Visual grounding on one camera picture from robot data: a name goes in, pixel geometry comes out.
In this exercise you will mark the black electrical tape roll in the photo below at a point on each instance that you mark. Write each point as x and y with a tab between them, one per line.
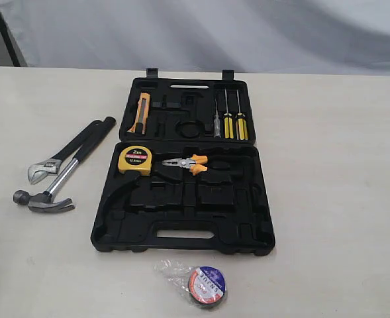
201	285

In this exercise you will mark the claw hammer black grip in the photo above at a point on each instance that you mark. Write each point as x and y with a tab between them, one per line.
43	202

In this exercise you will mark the adjustable wrench black handle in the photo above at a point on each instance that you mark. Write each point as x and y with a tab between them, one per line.
38	171

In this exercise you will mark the black plastic tool case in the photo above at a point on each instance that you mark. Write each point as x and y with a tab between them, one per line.
225	208

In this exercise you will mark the clear voltage tester screwdriver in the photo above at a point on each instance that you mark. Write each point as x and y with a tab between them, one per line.
216	122

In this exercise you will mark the yellow black screwdriver left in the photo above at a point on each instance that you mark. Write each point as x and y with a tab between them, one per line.
228	123

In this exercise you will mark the yellow black screwdriver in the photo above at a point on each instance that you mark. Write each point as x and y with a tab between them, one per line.
241	124
228	123

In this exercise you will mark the yellow black screwdriver right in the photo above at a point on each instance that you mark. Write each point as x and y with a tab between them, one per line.
241	124

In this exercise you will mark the yellow tape measure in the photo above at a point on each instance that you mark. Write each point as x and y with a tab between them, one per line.
135	158

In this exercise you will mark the orange utility knife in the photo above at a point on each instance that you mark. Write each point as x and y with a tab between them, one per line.
139	125

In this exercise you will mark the black stand pole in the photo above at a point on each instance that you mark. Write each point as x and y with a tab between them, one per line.
4	32

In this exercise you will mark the orange handled pliers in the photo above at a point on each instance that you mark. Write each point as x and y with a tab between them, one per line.
195	164

